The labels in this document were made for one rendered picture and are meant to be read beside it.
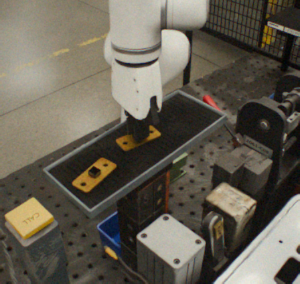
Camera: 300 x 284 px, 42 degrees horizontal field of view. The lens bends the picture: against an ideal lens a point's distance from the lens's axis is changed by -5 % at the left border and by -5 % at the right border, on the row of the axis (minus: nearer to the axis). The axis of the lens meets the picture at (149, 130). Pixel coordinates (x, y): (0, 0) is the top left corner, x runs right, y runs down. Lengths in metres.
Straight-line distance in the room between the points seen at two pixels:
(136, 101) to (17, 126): 2.21
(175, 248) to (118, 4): 0.40
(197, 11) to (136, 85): 0.16
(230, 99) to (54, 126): 1.41
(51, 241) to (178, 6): 0.43
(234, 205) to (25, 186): 0.81
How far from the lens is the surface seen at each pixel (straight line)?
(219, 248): 0.78
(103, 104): 2.92
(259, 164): 0.88
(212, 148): 1.48
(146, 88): 0.66
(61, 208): 1.29
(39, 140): 2.69
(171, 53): 1.05
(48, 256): 0.71
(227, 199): 0.79
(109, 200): 0.67
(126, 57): 0.64
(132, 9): 0.60
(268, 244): 0.84
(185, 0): 0.61
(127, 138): 0.78
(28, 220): 0.67
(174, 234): 0.69
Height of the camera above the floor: 1.66
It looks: 38 degrees down
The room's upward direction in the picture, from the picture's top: straight up
